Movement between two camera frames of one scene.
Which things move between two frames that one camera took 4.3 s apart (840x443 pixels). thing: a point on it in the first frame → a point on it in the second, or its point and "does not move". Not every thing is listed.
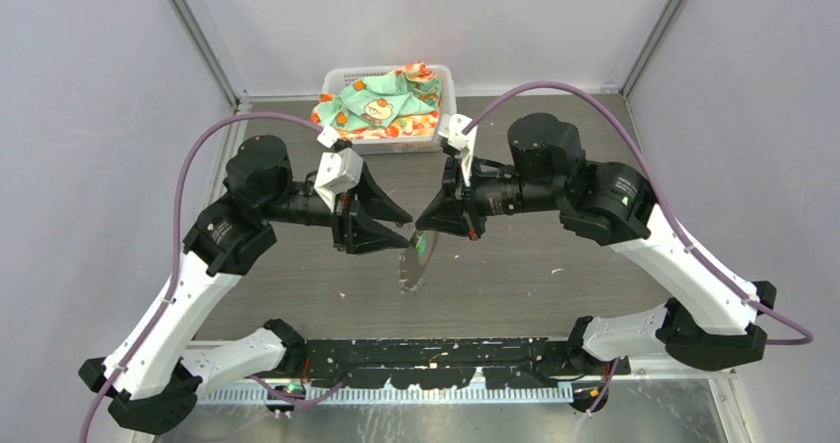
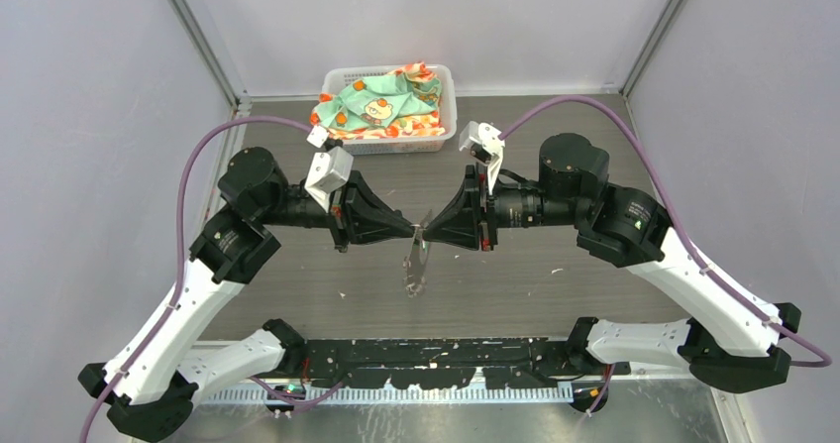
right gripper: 458,214 → 461,224
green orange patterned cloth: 402,103 does not move
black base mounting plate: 423,363 does not move
